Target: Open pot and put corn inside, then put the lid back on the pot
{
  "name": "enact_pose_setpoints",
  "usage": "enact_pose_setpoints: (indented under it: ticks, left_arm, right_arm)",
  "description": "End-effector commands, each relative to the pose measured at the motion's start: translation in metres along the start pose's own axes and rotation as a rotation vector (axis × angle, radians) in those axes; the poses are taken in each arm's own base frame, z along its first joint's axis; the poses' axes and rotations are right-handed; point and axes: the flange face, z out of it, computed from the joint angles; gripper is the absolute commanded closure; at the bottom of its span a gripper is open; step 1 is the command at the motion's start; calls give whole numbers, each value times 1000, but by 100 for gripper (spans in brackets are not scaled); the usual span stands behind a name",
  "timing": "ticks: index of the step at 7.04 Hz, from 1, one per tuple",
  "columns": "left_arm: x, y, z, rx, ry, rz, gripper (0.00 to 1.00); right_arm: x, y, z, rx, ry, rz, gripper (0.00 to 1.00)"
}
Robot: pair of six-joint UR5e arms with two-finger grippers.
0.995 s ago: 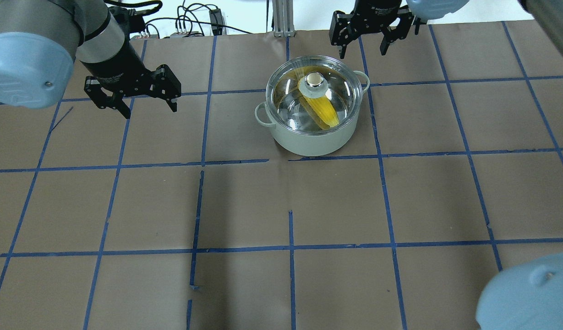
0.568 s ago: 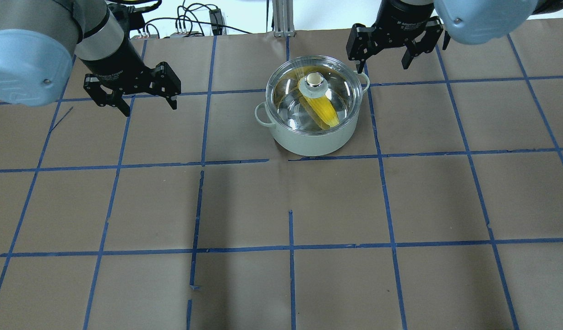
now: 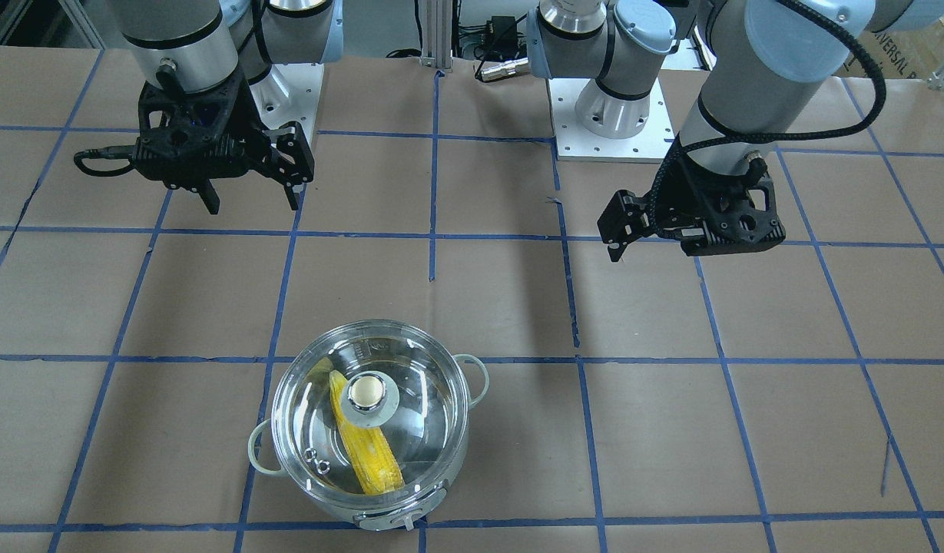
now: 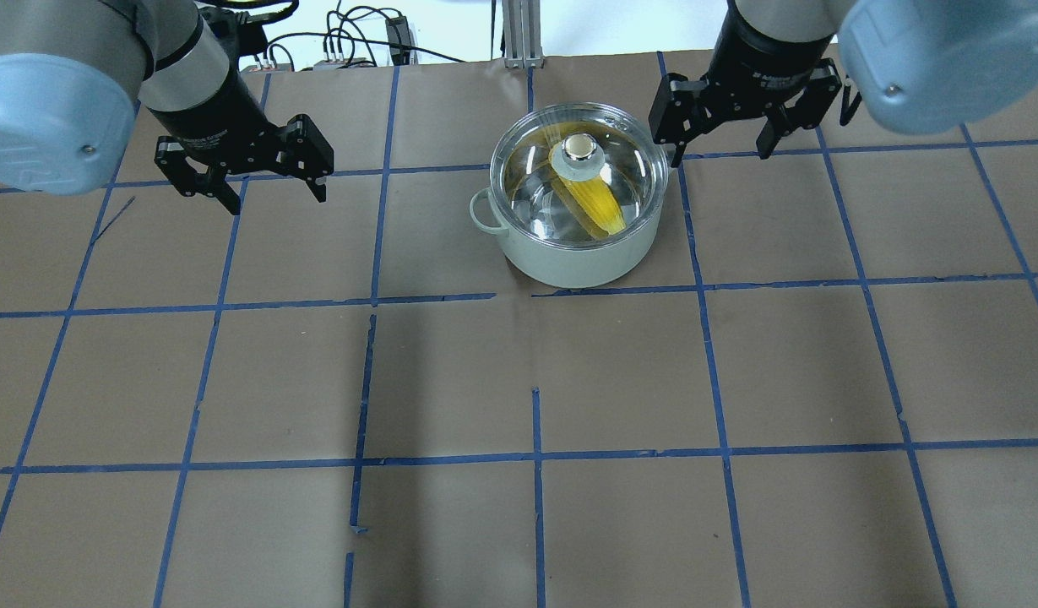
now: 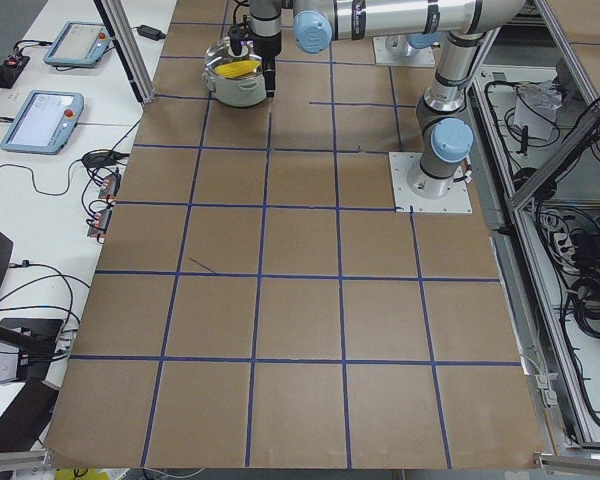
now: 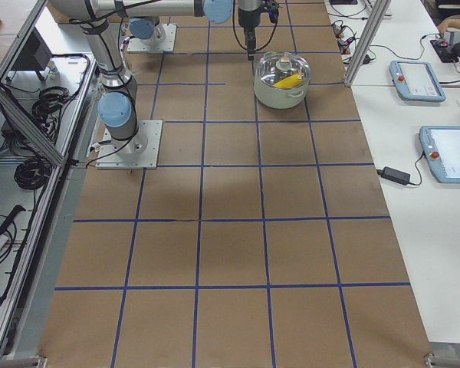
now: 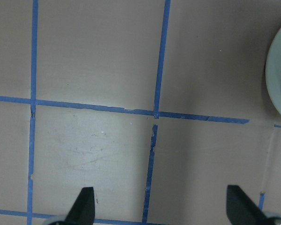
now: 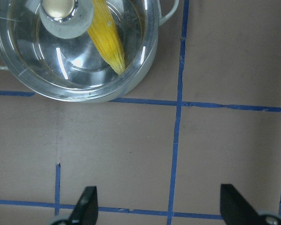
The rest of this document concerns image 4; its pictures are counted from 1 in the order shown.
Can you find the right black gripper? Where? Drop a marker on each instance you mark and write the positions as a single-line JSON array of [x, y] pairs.
[[758, 57]]

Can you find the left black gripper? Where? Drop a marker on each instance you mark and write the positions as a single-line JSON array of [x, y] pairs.
[[212, 116]]

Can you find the glass pot lid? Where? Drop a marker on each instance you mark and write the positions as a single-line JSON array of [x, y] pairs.
[[522, 199]]

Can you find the yellow corn cob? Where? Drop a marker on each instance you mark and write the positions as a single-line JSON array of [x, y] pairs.
[[579, 182]]

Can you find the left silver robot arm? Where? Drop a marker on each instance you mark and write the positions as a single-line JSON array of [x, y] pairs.
[[73, 73]]

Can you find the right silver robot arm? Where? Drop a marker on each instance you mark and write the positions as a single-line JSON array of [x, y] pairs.
[[919, 67]]

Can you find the pale green cooking pot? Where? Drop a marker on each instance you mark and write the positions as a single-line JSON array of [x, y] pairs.
[[567, 269]]

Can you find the aluminium frame post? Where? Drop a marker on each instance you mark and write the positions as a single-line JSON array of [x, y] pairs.
[[522, 46]]

